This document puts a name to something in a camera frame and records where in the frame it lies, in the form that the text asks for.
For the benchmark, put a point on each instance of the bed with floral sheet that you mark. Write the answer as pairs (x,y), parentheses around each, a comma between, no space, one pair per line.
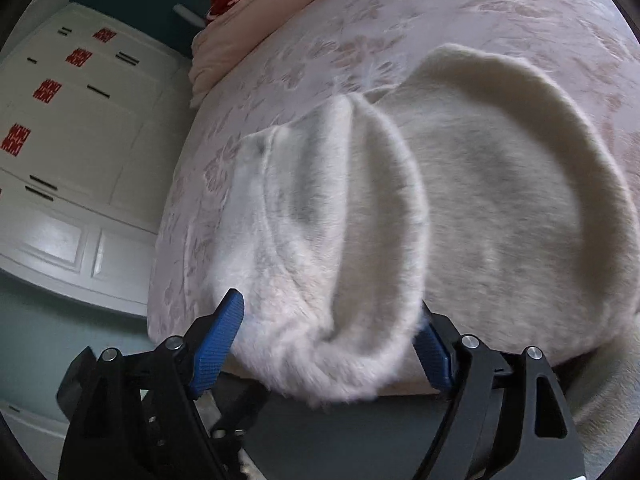
(450,10)

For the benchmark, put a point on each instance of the red paper cutout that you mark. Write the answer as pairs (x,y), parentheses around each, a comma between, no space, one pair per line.
(15,137)
(47,90)
(79,55)
(104,34)

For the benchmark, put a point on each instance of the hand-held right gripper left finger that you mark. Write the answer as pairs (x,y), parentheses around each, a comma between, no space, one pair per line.
(220,345)

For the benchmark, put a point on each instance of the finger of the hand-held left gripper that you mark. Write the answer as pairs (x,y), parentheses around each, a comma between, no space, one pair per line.
(75,385)
(245,405)

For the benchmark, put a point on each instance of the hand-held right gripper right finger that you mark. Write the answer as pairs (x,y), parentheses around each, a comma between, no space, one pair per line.
(432,355)

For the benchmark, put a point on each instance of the white knit sweater black hearts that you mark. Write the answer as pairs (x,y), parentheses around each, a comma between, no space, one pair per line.
(500,185)

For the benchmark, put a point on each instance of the pink duvet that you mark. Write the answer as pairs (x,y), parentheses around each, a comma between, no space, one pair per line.
(240,45)

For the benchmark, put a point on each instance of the white wardrobe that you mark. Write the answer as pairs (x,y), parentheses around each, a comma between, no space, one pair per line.
(75,220)

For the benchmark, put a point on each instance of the white bedpost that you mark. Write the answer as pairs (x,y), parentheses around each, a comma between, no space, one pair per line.
(190,16)

